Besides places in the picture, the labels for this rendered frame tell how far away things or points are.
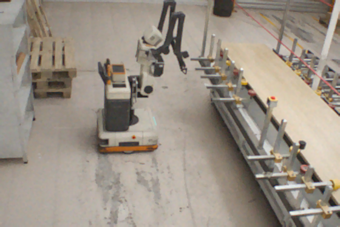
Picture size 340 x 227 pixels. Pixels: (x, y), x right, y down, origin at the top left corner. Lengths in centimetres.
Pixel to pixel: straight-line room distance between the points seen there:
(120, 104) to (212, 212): 144
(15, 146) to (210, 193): 208
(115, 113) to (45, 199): 114
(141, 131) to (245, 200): 135
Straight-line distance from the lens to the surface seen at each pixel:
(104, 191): 398
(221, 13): 972
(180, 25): 388
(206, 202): 397
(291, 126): 368
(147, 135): 433
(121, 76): 414
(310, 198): 332
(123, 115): 419
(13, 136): 421
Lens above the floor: 270
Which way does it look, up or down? 31 degrees down
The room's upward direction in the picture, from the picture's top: 6 degrees clockwise
